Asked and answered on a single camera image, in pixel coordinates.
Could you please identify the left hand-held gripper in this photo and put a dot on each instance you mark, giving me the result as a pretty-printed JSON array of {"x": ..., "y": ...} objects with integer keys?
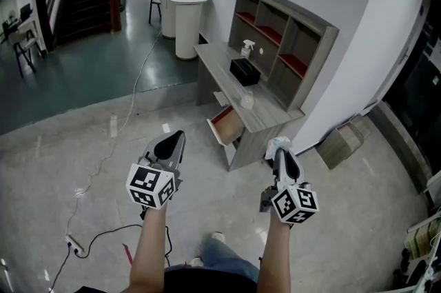
[{"x": 144, "y": 181}]

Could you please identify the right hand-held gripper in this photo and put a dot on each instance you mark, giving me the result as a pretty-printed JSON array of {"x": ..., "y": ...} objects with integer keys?
[{"x": 293, "y": 203}]

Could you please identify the white tissue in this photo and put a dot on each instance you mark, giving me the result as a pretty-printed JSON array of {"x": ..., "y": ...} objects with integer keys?
[{"x": 277, "y": 143}]

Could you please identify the grey wooden drawer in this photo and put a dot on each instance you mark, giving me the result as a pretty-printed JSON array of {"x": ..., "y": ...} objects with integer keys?
[{"x": 227, "y": 124}]

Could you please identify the person's right forearm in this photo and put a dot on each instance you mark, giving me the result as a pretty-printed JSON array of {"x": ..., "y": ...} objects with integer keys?
[{"x": 275, "y": 247}]

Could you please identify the person's left forearm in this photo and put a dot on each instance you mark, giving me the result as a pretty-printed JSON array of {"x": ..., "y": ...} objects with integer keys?
[{"x": 148, "y": 243}]

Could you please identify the white paper slip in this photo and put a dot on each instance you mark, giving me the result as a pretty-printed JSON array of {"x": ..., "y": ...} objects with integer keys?
[{"x": 166, "y": 128}]

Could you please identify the large flat cardboard box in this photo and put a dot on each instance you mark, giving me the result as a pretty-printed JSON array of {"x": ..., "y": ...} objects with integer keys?
[{"x": 337, "y": 148}]

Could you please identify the person's right white shoe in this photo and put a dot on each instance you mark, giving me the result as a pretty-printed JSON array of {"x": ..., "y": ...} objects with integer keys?
[{"x": 217, "y": 236}]

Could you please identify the person's white shoe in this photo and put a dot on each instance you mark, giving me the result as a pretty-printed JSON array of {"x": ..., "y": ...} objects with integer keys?
[
  {"x": 217, "y": 236},
  {"x": 196, "y": 262}
]

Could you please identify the person's blue jeans leg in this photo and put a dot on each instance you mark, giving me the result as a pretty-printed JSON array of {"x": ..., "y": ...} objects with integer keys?
[{"x": 227, "y": 260}]

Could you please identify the white power strip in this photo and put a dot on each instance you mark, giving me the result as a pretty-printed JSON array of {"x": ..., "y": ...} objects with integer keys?
[{"x": 74, "y": 245}]

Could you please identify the person's left white shoe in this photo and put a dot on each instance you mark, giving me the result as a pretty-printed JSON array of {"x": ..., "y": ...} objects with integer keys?
[{"x": 196, "y": 262}]

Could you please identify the person's black shirt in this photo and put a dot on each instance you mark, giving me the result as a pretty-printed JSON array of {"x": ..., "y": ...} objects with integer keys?
[{"x": 193, "y": 281}]

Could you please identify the row of beige books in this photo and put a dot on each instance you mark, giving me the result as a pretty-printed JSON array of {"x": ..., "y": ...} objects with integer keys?
[{"x": 418, "y": 241}]

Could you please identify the black bag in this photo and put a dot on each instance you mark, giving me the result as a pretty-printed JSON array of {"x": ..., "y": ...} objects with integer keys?
[{"x": 411, "y": 267}]

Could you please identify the black tissue box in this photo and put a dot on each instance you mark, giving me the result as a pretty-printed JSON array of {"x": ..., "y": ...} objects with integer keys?
[{"x": 244, "y": 72}]

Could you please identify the grey wooden desk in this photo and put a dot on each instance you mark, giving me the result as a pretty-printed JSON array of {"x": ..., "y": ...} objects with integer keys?
[{"x": 220, "y": 60}]

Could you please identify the white storage rack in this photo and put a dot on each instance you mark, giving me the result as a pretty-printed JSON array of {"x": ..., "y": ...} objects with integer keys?
[{"x": 435, "y": 188}]

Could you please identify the white spray bottle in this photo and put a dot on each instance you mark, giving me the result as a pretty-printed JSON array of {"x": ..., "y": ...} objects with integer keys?
[{"x": 245, "y": 51}]

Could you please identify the dark glass door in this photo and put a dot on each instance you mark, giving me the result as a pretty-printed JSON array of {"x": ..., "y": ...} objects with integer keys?
[{"x": 420, "y": 95}]

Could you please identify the white chair with black legs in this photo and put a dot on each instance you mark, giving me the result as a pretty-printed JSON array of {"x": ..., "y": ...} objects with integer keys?
[{"x": 24, "y": 38}]

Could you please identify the black monitor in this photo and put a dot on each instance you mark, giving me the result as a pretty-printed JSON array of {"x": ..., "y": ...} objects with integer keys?
[{"x": 26, "y": 12}]

